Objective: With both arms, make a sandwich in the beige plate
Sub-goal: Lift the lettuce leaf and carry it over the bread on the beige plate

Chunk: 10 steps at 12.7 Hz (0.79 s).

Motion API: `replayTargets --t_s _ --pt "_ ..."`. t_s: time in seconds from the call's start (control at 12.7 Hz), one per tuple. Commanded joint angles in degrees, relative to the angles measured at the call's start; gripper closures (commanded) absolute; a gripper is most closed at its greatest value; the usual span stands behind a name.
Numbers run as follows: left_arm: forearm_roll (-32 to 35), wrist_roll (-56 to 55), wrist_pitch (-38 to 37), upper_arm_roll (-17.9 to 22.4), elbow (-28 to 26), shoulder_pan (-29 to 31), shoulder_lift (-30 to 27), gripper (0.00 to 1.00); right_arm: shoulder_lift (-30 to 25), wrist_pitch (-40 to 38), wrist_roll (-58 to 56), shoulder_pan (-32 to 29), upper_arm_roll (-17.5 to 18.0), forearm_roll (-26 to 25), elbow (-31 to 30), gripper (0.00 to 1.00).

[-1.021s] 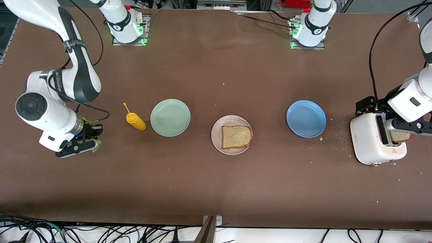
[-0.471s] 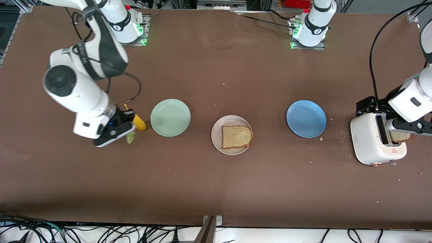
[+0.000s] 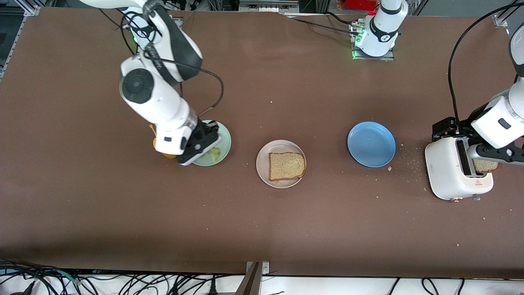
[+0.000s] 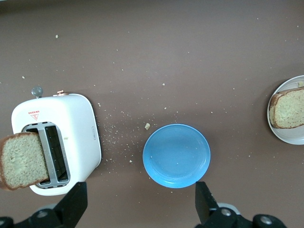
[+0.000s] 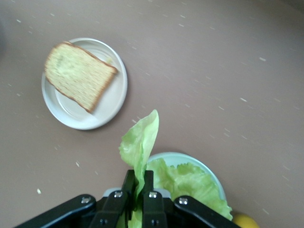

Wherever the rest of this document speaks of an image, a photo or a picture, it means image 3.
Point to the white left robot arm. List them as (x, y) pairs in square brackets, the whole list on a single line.
[(385, 28)]

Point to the aluminium corner profile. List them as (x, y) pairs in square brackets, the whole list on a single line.
[(501, 19), (32, 10)]

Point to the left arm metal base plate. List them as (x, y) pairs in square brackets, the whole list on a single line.
[(372, 58)]

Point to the green lettuce leaf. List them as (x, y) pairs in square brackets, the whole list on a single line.
[(213, 155)]

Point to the aluminium frame section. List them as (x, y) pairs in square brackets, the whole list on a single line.
[(266, 6)]

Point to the red box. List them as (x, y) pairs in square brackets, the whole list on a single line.
[(360, 4)]

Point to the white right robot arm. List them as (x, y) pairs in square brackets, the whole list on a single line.
[(151, 98)]

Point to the dark metal bar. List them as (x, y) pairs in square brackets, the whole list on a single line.
[(249, 282)]

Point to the beige plate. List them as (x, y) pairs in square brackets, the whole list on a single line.
[(264, 164)]

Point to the silver table edge bracket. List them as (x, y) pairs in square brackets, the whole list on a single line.
[(265, 267)]

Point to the brown-crust bread slice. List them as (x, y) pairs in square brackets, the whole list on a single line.
[(485, 166), (286, 166)]

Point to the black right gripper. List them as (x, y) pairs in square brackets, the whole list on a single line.
[(206, 130)]

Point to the mint green plate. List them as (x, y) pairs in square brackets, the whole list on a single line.
[(226, 147)]

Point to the yellow squeeze sauce bottle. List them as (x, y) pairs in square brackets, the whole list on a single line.
[(168, 156)]

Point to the blue plate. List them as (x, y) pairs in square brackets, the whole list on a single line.
[(371, 144)]

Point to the white toaster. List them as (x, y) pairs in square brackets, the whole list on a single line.
[(444, 172)]

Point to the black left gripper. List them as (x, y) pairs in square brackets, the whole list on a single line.
[(459, 126)]

